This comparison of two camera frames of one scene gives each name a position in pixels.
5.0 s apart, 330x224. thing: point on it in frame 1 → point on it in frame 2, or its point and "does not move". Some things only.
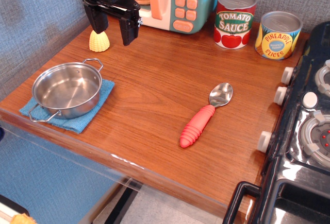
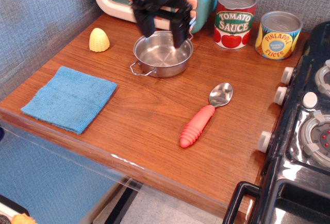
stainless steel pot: [68, 90] → [158, 52]
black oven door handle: [242, 188] does not move
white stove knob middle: [279, 95] does not move
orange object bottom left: [22, 219] does not move
